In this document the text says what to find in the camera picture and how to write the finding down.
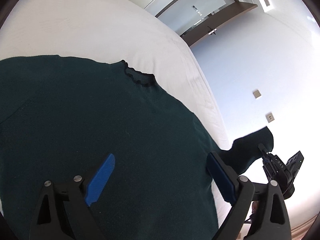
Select lower wall socket plate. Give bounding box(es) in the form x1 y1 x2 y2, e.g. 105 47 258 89
265 112 274 123

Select upper wall socket plate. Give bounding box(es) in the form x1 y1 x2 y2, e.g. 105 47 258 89
253 90 261 99

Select dark wooden door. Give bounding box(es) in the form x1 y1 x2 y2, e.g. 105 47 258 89
180 2 258 47

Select dark green knit sweater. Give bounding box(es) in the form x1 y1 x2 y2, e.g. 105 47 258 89
1 56 274 239

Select white bed sheet mattress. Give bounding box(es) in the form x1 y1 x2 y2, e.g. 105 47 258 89
0 0 232 233

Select wall socket plate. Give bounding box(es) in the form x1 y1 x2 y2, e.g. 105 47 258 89
253 90 261 99
265 112 274 123

